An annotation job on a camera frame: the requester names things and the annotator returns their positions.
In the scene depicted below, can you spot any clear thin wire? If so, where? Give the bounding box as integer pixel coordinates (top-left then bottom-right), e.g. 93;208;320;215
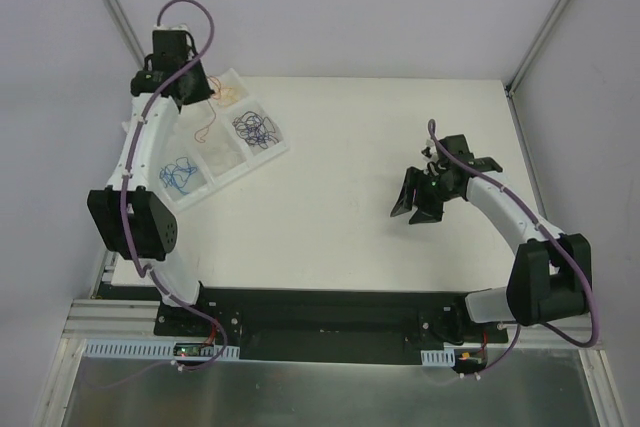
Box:
204;141;246;168

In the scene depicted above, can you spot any dark thin wire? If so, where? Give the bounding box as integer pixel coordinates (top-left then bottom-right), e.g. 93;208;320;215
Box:
231;107;284;149

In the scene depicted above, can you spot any blue thin wire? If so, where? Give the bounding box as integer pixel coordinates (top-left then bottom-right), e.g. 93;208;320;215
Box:
157;154;198;196

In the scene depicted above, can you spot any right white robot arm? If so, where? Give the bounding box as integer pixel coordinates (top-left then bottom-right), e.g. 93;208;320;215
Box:
391;135;592;342

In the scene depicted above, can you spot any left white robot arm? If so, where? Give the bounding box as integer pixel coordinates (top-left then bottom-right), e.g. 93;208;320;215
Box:
87;25;212;336

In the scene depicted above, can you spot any white foam compartment tray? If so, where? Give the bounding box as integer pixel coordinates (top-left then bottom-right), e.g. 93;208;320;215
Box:
120;68;292;211

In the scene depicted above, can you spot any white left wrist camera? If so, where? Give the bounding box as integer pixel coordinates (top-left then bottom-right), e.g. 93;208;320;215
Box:
153;24;191;33

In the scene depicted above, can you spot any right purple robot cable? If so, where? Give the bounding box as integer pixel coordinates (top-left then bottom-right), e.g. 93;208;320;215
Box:
427;118;602;349

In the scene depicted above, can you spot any right aluminium frame post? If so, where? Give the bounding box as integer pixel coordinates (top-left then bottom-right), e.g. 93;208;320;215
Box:
503;0;606;96

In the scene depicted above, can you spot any right white cable duct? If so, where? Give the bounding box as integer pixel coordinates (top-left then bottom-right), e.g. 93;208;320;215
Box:
420;348;456;368

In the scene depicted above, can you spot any white cable duct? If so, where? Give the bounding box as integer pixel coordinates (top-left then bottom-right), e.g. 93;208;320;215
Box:
420;348;456;368
84;339;240;362

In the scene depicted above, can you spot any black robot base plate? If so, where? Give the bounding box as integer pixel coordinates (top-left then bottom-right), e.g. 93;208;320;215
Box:
154;288;508;365

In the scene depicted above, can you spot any aluminium front rail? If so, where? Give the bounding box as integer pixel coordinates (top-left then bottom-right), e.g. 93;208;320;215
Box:
62;299;575;349

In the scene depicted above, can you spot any left white cable duct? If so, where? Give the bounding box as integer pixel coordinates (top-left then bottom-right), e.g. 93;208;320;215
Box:
84;339;240;362

